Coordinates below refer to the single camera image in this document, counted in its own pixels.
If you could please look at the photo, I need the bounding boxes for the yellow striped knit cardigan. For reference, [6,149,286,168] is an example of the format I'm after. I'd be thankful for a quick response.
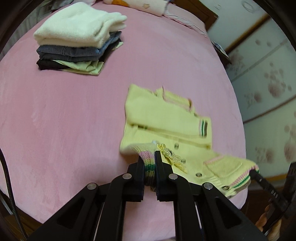
[120,84,259,197]

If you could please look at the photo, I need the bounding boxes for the right hand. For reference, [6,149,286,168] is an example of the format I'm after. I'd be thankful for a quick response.
[255,203,283,237]

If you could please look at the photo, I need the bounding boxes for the light green folded garment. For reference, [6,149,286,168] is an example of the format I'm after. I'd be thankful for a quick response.
[54,40,123,76]

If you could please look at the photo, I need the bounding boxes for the dark wooden nightstand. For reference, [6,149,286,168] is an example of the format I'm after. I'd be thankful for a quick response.
[211,41,231,68]

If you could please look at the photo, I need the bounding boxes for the floral wardrobe sliding doors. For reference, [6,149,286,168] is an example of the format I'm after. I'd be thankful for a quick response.
[204,1,295,177]

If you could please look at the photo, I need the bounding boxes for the grey folded jeans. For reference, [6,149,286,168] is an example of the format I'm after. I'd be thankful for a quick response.
[37,31,122,62]

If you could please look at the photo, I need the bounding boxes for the black folded garment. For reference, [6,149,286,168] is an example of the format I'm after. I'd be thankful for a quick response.
[36,59,69,70]

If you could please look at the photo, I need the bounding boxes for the pink pillow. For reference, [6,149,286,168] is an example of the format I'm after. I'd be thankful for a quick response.
[163,3,208,38]

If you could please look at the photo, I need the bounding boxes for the white folded fleece garment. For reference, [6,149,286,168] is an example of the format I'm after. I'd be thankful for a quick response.
[34,2,127,49]

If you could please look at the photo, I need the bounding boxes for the pink cartoon folded quilt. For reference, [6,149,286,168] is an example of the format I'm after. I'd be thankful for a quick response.
[103,0,169,16]

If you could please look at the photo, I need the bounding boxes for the dark wooden headboard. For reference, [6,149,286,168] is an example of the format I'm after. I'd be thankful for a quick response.
[172,0,218,31]

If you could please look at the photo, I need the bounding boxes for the black cable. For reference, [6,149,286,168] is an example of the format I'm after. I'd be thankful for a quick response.
[0,148,28,241]

